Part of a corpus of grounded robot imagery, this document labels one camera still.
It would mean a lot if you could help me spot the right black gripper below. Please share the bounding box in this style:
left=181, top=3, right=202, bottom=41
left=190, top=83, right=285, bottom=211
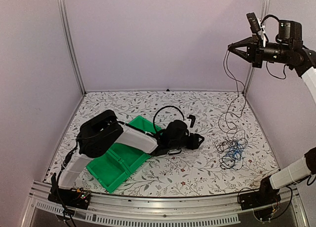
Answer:
left=230, top=34, right=292, bottom=68

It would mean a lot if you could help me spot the thin black cable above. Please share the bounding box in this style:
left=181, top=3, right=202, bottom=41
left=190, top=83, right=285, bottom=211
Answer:
left=217, top=50, right=247, bottom=149
left=214, top=139, right=235, bottom=155

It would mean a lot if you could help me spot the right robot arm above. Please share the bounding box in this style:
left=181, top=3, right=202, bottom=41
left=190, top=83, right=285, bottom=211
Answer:
left=228, top=12, right=316, bottom=205

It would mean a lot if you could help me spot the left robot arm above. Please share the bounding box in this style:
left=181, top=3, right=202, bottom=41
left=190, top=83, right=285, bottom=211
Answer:
left=51, top=110, right=204, bottom=204

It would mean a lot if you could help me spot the floral patterned table mat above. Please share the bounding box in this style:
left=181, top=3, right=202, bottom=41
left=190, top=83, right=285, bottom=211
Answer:
left=45, top=91, right=279, bottom=197

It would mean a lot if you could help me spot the green three-compartment bin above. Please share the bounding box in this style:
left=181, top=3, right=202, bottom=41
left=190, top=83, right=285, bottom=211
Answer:
left=85, top=115, right=163, bottom=194

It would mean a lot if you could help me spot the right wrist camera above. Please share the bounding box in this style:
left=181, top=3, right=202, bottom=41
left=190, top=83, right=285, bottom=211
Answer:
left=246, top=12, right=268, bottom=47

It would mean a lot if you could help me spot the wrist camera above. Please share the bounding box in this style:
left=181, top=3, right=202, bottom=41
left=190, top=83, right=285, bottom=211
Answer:
left=246, top=12, right=268, bottom=47
left=184, top=114, right=196, bottom=128

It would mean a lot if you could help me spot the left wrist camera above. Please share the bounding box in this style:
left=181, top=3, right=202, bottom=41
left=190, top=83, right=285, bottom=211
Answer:
left=184, top=114, right=196, bottom=128

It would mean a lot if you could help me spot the blue cable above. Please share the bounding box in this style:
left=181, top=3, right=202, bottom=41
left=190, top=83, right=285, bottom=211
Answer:
left=226, top=142, right=244, bottom=161

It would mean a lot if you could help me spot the right aluminium frame post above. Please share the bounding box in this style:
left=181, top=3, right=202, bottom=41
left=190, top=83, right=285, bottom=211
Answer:
left=244, top=0, right=271, bottom=96

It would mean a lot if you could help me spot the aluminium frame post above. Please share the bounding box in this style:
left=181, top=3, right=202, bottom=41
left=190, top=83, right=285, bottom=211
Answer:
left=57, top=0, right=86, bottom=95
left=244, top=0, right=271, bottom=96

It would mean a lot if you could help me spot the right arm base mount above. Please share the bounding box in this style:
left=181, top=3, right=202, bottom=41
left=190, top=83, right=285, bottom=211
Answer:
left=237, top=188, right=281, bottom=210

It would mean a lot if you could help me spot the front aluminium rail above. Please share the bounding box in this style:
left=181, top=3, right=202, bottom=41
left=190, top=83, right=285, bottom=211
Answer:
left=21, top=181, right=310, bottom=227

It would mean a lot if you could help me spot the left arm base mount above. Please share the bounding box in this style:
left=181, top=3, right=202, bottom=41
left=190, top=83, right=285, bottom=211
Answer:
left=48, top=187, right=91, bottom=210

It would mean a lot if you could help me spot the left aluminium frame post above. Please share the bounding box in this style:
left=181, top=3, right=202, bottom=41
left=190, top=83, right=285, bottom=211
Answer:
left=57, top=0, right=86, bottom=95

